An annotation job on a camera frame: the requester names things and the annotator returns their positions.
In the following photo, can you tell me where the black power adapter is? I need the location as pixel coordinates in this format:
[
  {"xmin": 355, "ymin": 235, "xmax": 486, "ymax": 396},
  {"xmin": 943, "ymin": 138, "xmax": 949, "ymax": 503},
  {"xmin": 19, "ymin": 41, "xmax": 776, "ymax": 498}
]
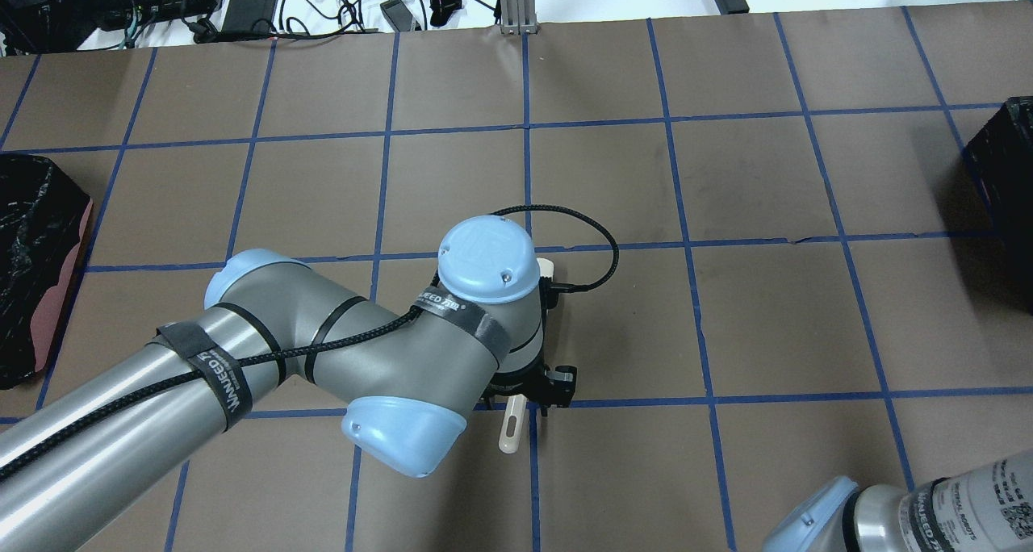
[{"xmin": 219, "ymin": 0, "xmax": 278, "ymax": 40}]

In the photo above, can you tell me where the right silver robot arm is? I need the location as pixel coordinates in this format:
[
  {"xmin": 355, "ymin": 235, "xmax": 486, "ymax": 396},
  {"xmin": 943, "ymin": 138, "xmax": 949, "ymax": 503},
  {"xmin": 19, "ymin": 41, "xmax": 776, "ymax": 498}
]
[{"xmin": 761, "ymin": 450, "xmax": 1032, "ymax": 551}]

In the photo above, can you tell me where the aluminium frame post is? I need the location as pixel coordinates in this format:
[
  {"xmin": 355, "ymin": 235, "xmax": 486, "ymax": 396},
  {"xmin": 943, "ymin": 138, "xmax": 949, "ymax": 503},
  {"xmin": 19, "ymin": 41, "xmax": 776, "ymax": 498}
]
[{"xmin": 497, "ymin": 0, "xmax": 539, "ymax": 35}]

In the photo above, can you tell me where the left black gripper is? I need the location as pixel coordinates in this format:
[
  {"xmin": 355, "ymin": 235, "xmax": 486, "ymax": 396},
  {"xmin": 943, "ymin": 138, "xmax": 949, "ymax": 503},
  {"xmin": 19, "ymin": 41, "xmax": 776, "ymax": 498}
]
[{"xmin": 480, "ymin": 358, "xmax": 578, "ymax": 409}]

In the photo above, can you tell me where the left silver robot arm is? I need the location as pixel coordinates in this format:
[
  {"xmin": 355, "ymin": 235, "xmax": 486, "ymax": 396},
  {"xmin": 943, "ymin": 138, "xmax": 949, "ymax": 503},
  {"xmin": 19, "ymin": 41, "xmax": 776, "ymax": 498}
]
[{"xmin": 2, "ymin": 215, "xmax": 583, "ymax": 551}]

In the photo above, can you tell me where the bin with black bag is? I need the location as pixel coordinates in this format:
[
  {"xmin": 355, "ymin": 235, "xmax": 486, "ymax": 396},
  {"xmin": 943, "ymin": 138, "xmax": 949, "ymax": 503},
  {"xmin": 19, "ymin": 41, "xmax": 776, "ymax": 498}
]
[{"xmin": 1, "ymin": 153, "xmax": 93, "ymax": 390}]

